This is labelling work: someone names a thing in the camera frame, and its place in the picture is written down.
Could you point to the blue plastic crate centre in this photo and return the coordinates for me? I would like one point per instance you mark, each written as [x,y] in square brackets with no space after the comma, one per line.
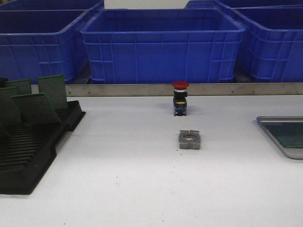
[141,46]

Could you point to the green circuit board rear left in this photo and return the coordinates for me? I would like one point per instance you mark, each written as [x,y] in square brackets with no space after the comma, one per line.
[23,85]

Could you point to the black slotted board rack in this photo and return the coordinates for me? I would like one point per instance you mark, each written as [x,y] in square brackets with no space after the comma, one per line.
[27,153]

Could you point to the silver metal tray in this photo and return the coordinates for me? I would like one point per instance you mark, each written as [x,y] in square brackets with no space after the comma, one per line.
[263,121]

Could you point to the metal table edge rail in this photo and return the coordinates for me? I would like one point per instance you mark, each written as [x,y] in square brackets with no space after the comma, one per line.
[202,89]

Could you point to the blue crate back left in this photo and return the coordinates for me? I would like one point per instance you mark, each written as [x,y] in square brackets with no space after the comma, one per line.
[53,5]

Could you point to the blue plastic crate left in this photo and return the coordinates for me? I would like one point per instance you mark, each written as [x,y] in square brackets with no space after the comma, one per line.
[39,43]

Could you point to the blue plastic crate right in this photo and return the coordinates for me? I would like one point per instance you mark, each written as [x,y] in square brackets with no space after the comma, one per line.
[272,44]

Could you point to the green circuit board back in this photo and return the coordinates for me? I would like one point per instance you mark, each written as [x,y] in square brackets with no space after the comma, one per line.
[54,88]

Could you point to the grey metal clamp block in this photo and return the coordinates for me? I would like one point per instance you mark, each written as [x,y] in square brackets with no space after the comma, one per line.
[189,139]

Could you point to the green circuit board far left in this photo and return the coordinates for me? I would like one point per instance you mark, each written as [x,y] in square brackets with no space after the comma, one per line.
[9,112]

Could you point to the green perforated circuit board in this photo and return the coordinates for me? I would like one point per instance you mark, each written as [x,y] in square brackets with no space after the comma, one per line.
[288,134]

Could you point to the blue plastic crate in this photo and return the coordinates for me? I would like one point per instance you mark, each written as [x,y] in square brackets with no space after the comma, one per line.
[141,46]
[39,43]
[272,44]

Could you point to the red emergency stop button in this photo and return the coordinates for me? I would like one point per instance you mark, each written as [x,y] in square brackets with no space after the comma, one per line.
[179,99]

